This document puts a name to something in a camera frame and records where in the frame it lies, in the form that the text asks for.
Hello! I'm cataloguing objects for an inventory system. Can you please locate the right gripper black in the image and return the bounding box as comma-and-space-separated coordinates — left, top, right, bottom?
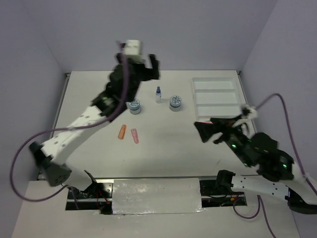
191, 113, 250, 166

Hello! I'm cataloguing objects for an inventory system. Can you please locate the small clear spray bottle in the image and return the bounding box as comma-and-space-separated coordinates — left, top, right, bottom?
156, 86, 161, 103

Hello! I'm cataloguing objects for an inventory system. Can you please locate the blue round jar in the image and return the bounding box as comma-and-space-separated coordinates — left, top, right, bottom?
169, 95, 182, 112
128, 98, 141, 115

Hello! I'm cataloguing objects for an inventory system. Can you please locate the pink lead case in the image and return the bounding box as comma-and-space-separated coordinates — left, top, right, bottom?
131, 128, 139, 144

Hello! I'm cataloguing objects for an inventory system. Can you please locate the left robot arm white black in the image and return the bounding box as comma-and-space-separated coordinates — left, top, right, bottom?
29, 53, 159, 198

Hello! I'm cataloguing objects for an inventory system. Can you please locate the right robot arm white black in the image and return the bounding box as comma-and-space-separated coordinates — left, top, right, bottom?
194, 118, 317, 215

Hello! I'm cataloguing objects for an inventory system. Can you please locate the white compartment tray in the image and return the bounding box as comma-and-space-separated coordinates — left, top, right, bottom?
192, 77, 246, 120

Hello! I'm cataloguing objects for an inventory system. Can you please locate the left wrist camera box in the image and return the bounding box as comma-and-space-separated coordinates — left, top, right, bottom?
123, 40, 145, 63

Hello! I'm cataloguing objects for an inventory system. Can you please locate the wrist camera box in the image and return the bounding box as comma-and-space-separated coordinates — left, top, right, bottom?
241, 104, 258, 123
123, 40, 145, 63

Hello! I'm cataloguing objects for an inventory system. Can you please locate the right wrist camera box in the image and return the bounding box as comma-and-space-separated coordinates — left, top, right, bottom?
241, 104, 258, 123

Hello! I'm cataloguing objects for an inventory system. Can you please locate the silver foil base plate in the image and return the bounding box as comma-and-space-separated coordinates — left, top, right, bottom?
112, 178, 203, 215

